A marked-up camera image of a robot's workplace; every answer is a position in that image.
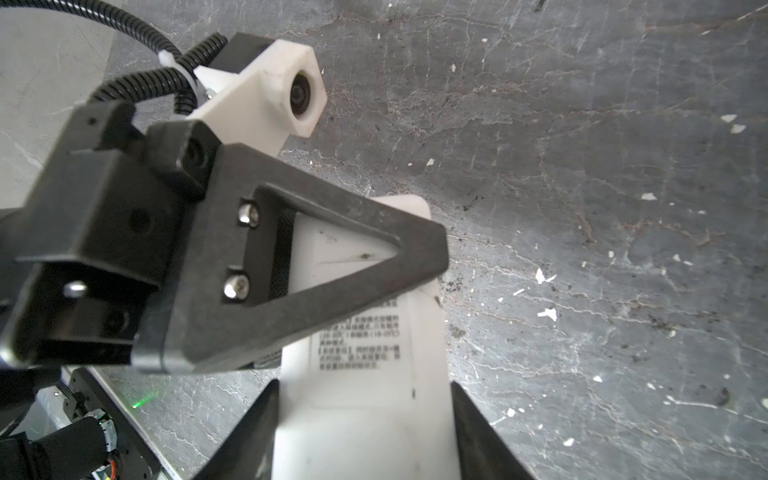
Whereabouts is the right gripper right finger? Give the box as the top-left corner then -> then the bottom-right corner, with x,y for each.
451,381 -> 535,480

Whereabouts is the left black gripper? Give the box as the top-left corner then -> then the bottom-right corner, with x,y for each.
1,101 -> 449,374

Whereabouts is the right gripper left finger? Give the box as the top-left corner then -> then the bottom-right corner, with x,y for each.
193,379 -> 280,480

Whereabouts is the white remote control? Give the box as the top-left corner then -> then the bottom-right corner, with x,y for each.
271,194 -> 462,480

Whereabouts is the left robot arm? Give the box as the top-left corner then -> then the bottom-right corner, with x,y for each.
1,101 -> 449,479

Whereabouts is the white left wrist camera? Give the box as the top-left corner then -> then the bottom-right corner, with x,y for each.
187,32 -> 327,157

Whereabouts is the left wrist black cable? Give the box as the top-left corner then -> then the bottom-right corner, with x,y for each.
0,0 -> 229,116

